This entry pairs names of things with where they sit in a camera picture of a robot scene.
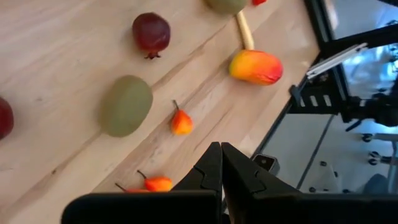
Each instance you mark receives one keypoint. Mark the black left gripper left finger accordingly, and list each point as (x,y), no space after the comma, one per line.
(205,180)

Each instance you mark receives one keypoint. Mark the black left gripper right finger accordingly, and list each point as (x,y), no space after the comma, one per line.
(245,193)

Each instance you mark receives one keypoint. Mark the small orange yellow pear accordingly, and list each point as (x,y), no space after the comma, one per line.
(158,184)
(136,190)
(182,124)

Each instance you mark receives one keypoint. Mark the brown green kiwi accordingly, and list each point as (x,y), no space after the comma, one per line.
(126,105)
(225,4)

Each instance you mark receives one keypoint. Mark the dark red pomegranate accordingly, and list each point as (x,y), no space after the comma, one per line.
(151,32)
(4,118)

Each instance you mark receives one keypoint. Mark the small red fruit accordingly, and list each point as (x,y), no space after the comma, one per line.
(258,2)

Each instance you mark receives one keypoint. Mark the black edge clip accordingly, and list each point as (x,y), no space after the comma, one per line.
(295,95)

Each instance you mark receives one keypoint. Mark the cream stick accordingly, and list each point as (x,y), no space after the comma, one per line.
(245,31)

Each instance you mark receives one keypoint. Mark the black table-level camera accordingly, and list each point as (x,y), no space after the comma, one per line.
(265,162)

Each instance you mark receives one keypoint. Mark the silver aluminium bracket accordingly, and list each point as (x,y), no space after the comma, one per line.
(335,59)

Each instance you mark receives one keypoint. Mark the black aluminium table frame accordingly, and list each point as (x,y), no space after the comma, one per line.
(314,18)

